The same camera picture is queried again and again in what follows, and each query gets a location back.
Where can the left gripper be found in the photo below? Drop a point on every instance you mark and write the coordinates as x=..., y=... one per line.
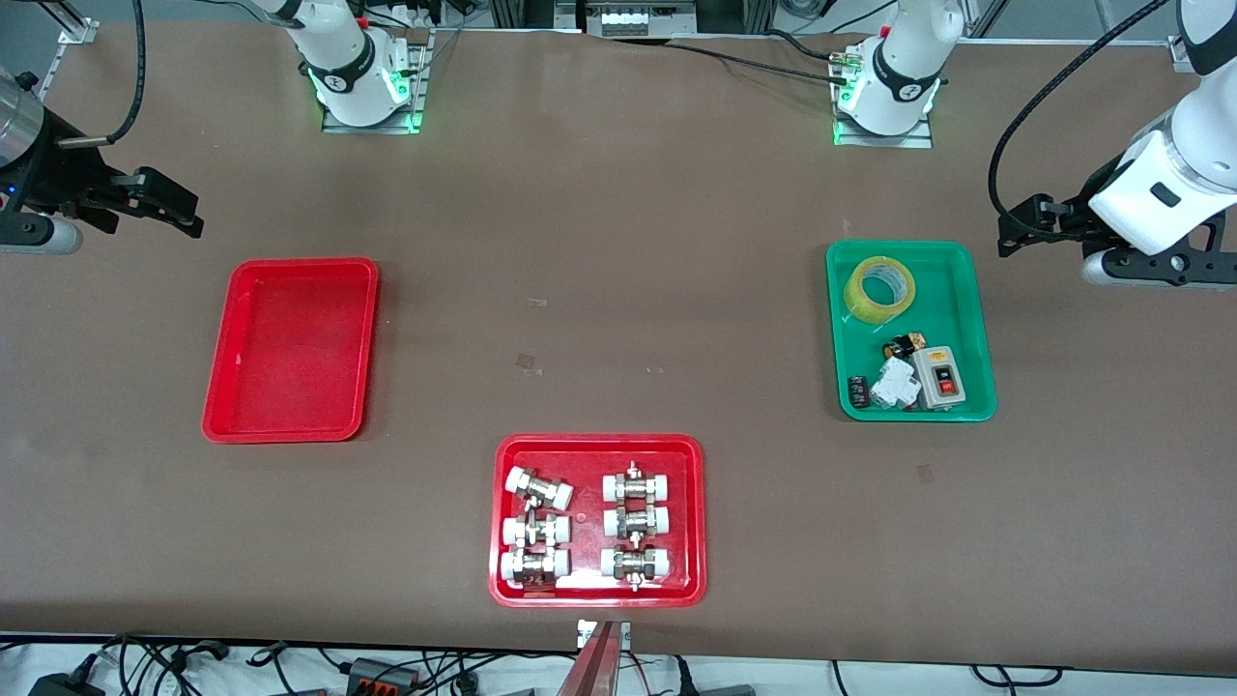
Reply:
x=1075, y=215

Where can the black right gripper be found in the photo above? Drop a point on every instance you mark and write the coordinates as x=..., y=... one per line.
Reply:
x=60, y=179

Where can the yellow tape roll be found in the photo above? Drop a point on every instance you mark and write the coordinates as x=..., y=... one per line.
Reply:
x=879, y=290

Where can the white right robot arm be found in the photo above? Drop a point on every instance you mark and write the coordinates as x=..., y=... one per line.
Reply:
x=343, y=68

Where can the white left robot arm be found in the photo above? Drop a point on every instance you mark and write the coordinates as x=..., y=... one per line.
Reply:
x=899, y=77

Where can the green plastic tray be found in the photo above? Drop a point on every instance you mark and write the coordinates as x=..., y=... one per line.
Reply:
x=957, y=319

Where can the empty red plastic tray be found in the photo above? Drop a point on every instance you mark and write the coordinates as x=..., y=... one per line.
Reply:
x=290, y=353

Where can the red tray with fittings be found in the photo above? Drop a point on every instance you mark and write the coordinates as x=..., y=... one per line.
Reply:
x=599, y=599

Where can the black and brown relay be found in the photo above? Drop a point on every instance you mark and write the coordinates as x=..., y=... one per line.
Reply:
x=906, y=344

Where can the white plastic connector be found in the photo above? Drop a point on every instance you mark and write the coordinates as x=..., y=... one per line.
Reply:
x=894, y=387

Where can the small black electronic module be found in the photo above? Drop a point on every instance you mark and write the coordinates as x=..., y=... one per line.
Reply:
x=857, y=389

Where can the grey power strip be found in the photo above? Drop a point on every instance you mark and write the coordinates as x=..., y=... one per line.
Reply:
x=646, y=17

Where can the black power adapter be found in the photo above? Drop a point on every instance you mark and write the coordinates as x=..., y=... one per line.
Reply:
x=63, y=684

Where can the metal pipe fitting white caps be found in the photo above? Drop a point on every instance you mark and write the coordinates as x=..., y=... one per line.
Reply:
x=533, y=566
x=635, y=564
x=636, y=522
x=534, y=531
x=538, y=488
x=636, y=485

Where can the grey connector box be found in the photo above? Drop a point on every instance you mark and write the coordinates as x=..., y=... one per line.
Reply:
x=382, y=674

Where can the white label tag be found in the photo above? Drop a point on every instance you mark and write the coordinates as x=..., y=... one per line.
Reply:
x=623, y=633

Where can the red metal bar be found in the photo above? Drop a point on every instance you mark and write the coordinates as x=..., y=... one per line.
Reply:
x=594, y=667

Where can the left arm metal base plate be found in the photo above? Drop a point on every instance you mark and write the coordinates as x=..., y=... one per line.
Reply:
x=913, y=138

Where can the grey push button switch box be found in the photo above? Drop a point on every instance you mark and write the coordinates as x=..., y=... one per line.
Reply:
x=939, y=379

